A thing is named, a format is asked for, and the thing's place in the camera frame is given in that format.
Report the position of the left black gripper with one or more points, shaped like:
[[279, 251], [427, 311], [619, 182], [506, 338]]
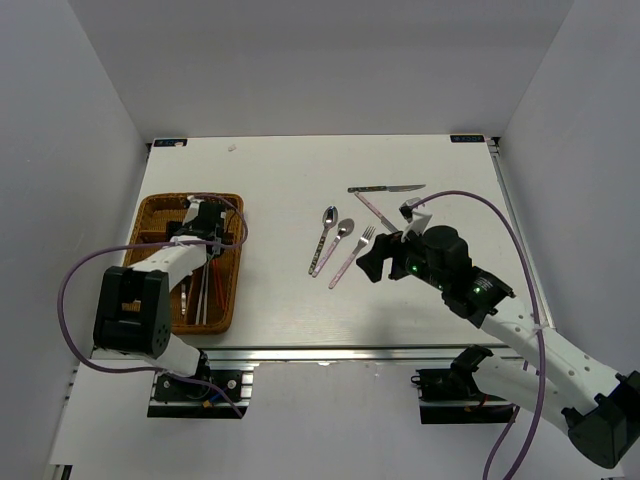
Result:
[[189, 226]]

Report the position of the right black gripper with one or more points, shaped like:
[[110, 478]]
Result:
[[386, 246]]

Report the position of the pink handled fork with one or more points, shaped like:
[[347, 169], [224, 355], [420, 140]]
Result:
[[363, 241]]

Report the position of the orange chopstick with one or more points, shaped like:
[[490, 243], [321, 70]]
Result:
[[216, 280], [224, 306]]

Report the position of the dark handled fork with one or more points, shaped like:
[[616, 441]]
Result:
[[184, 294]]

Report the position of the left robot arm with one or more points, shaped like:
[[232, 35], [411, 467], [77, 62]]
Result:
[[134, 314]]

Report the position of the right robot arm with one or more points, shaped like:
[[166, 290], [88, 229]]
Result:
[[593, 404]]

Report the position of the brown wicker cutlery tray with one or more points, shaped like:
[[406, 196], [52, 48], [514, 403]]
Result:
[[150, 226]]

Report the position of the left blue table label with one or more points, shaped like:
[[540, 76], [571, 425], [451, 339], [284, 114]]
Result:
[[170, 143]]

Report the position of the blue table label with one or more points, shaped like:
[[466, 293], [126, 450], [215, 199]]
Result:
[[170, 143], [467, 138]]

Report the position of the right blue table label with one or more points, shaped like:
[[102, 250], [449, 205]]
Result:
[[467, 138]]

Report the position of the pink handled table knife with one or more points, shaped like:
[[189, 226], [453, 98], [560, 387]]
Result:
[[377, 213]]

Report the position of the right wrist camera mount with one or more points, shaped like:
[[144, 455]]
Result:
[[417, 218]]

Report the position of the pink handled spoon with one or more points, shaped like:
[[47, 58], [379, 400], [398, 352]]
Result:
[[345, 228]]

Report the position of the dark handled table knife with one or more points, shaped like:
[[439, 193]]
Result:
[[385, 188]]

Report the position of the dark handled spoon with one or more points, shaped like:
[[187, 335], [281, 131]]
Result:
[[330, 220]]

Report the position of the aluminium table rail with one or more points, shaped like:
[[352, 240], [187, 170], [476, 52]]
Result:
[[509, 199]]

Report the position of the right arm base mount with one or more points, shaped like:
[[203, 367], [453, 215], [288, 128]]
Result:
[[442, 402]]

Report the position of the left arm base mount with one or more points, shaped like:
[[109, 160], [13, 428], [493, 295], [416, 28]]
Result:
[[172, 399]]

